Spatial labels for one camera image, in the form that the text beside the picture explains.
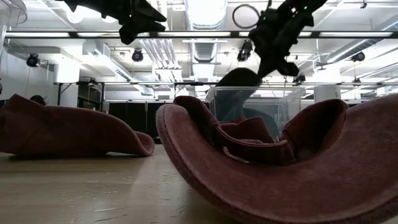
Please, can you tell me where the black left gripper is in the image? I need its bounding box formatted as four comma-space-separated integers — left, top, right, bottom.
99, 0, 168, 46

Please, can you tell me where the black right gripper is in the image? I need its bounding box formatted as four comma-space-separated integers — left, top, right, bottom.
248, 7, 313, 78

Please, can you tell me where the dark green cap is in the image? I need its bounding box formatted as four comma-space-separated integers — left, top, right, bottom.
242, 107, 280, 139
213, 67, 264, 123

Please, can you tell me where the black ceiling spotlight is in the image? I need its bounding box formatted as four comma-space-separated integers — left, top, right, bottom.
351, 51, 366, 63
292, 73, 307, 85
131, 48, 144, 63
26, 53, 41, 68
236, 39, 253, 62

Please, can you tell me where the clear plastic bin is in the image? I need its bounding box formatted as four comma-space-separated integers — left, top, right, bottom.
205, 85, 307, 140
0, 0, 28, 58

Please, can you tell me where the white pillar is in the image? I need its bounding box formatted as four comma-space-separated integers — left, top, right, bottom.
313, 85, 342, 103

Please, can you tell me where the black overhead beam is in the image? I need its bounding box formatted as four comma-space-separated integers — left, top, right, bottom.
0, 30, 398, 39

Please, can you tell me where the person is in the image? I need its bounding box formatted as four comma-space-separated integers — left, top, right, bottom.
30, 95, 47, 106

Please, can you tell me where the silver ventilation duct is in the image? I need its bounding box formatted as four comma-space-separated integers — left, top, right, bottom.
183, 0, 229, 63

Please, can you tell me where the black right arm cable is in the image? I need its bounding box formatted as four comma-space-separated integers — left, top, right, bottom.
232, 3, 262, 30

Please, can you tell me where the black metal rack frame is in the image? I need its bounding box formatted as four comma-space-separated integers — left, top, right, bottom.
52, 80, 398, 113

